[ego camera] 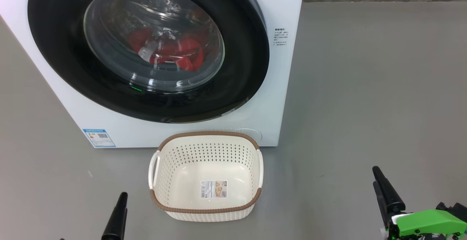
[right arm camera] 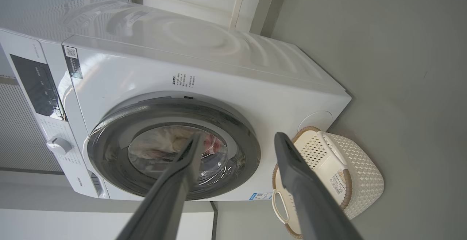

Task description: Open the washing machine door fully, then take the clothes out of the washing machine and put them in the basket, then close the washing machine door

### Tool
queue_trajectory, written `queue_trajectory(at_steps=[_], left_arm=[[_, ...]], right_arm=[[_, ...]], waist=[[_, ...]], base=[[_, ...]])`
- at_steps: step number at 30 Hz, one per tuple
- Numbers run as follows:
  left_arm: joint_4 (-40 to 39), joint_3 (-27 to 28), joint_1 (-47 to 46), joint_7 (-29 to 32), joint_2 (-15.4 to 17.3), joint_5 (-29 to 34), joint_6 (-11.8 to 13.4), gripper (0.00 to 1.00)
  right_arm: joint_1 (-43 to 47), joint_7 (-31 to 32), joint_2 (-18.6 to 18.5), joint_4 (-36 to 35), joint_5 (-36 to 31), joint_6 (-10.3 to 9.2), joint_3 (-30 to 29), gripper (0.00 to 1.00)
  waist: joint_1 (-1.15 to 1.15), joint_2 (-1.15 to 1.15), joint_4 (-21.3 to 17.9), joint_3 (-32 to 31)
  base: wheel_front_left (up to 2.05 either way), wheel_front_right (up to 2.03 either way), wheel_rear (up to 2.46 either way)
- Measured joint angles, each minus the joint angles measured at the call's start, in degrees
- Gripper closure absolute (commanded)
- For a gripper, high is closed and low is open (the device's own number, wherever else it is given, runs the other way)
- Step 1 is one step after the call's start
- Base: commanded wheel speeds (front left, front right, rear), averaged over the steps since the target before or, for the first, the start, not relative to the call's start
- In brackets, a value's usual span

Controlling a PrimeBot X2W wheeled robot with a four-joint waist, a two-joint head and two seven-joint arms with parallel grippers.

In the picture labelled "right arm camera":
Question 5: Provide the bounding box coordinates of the plain red garment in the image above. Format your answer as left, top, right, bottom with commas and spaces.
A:
202, 134, 223, 156

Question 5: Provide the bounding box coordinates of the white metal railing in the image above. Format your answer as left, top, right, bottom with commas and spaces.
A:
80, 0, 272, 31

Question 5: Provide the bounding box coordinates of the washing machine glass door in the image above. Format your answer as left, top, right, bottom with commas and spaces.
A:
87, 98, 261, 201

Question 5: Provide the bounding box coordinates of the white garment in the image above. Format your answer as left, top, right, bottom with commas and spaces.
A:
130, 127, 205, 167

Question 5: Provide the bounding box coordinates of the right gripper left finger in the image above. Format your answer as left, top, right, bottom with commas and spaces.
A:
116, 132, 205, 240

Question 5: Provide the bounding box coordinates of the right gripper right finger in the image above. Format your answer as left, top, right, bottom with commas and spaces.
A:
274, 132, 364, 240

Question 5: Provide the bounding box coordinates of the cream perforated laundry basket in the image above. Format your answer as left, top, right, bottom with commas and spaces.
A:
272, 126, 385, 239

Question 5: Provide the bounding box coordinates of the white front-load washing machine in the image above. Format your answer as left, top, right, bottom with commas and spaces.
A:
0, 0, 352, 201

